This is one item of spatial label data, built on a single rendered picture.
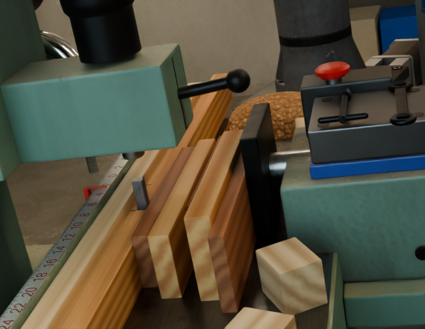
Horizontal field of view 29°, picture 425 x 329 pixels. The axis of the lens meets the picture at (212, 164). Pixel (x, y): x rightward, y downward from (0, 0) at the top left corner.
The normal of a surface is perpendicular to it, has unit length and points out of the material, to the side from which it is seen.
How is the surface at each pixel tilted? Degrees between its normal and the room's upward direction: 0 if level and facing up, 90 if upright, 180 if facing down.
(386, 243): 90
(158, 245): 90
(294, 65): 72
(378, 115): 0
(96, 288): 0
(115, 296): 90
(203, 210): 0
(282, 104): 21
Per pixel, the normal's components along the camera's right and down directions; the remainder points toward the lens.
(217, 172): -0.18, -0.92
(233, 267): 0.97, -0.10
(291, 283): 0.33, 0.29
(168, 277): -0.18, 0.39
